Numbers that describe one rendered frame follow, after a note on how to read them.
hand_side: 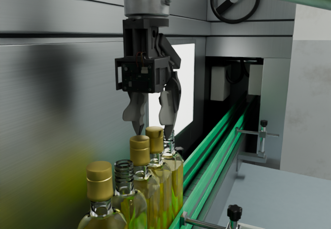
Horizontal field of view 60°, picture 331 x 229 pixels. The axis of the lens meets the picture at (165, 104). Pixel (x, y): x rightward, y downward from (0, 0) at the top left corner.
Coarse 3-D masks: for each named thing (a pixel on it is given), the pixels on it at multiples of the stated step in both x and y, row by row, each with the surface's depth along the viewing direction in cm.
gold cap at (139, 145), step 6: (132, 138) 49; (138, 138) 49; (144, 138) 49; (132, 144) 48; (138, 144) 47; (144, 144) 48; (132, 150) 48; (138, 150) 48; (144, 150) 48; (132, 156) 48; (138, 156) 48; (144, 156) 48; (138, 162) 48; (144, 162) 48
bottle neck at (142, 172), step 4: (148, 164) 50; (136, 168) 49; (140, 168) 49; (144, 168) 49; (136, 172) 49; (140, 172) 49; (144, 172) 49; (148, 172) 51; (136, 176) 49; (140, 176) 49; (144, 176) 49
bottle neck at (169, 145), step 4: (172, 132) 59; (164, 136) 59; (172, 136) 59; (164, 140) 59; (168, 140) 59; (172, 140) 59; (164, 144) 59; (168, 144) 59; (172, 144) 59; (164, 148) 59; (168, 148) 59; (172, 148) 60; (164, 152) 59; (168, 152) 59; (172, 152) 60
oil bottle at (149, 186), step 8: (152, 176) 51; (136, 184) 49; (144, 184) 48; (152, 184) 50; (144, 192) 48; (152, 192) 49; (152, 200) 49; (152, 208) 50; (152, 216) 50; (152, 224) 50
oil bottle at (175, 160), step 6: (162, 156) 59; (168, 156) 59; (174, 156) 59; (180, 156) 61; (168, 162) 58; (174, 162) 58; (180, 162) 61; (174, 168) 58; (180, 168) 61; (174, 174) 58; (180, 174) 61; (174, 180) 59; (180, 180) 62; (174, 186) 59; (180, 186) 62; (174, 192) 59; (180, 192) 62; (174, 198) 60; (180, 198) 63; (174, 204) 60; (180, 204) 63; (174, 210) 60; (174, 216) 61
